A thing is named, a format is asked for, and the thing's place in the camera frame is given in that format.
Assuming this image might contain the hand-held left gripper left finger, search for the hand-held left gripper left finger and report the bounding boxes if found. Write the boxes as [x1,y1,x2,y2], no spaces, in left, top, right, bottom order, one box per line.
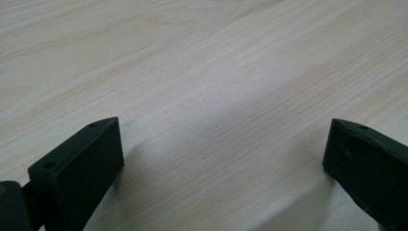
[21,116,125,231]

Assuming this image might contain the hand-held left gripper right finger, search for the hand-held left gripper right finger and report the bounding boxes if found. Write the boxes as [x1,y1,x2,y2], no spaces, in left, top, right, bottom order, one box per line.
[321,117,408,231]

